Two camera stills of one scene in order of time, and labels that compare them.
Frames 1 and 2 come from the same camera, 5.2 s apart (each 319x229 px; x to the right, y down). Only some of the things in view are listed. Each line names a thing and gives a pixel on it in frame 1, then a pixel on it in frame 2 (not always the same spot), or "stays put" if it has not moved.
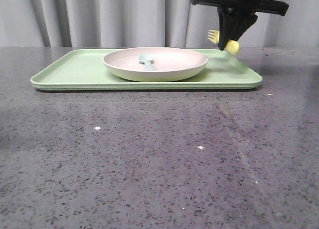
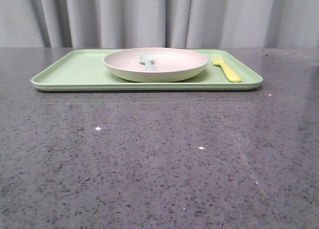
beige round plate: x=170 y=64 stays put
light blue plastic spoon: x=148 y=60 stays put
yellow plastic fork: x=232 y=47 -> x=233 y=77
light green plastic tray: x=83 y=70 stays put
